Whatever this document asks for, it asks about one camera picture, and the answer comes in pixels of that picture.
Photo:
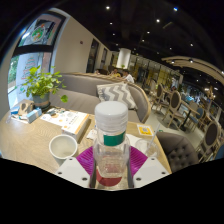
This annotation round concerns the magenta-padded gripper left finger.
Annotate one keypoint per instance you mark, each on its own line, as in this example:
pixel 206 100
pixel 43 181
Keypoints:
pixel 71 170

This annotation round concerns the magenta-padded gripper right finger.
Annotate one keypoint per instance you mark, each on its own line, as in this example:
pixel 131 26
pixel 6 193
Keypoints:
pixel 150 169

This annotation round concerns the clear plastic water bottle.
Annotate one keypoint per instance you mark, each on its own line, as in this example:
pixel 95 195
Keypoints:
pixel 111 146

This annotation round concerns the dark grey tufted armchair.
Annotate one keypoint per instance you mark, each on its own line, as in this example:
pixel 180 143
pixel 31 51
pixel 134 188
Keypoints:
pixel 178 151

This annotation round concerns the white drinking straw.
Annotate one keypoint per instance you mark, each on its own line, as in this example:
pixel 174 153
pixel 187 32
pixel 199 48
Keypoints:
pixel 154 135

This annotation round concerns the yellow square table card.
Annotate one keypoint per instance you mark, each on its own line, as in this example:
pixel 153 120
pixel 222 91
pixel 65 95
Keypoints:
pixel 145 130

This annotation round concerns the white folded leaflet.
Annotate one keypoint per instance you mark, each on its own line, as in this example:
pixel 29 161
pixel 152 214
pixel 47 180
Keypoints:
pixel 91 134

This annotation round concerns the white flat printed box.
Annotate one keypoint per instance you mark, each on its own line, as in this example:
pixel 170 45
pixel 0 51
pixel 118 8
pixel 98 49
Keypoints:
pixel 68 121

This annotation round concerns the blue and brown tissue box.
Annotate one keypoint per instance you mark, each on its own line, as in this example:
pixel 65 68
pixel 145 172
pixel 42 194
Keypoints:
pixel 30 113

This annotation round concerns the group of dining chairs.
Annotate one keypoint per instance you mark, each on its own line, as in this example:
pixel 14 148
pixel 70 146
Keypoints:
pixel 175 103

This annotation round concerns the grey curved sofa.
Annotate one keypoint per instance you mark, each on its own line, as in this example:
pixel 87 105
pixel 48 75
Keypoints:
pixel 80 90

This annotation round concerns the grey zigzag pillow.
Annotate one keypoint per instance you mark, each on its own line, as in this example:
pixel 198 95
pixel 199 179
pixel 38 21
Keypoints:
pixel 116 95

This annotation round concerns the green potted plant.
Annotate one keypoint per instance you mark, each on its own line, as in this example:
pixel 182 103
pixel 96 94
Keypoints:
pixel 41 83

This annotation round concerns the person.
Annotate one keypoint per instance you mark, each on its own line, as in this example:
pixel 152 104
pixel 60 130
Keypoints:
pixel 115 74
pixel 128 77

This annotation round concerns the group of ceiling lights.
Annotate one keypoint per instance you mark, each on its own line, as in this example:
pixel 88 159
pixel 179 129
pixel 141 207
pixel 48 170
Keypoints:
pixel 107 7

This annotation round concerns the framed wall poster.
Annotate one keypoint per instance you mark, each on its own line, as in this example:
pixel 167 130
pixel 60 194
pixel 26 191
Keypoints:
pixel 40 32

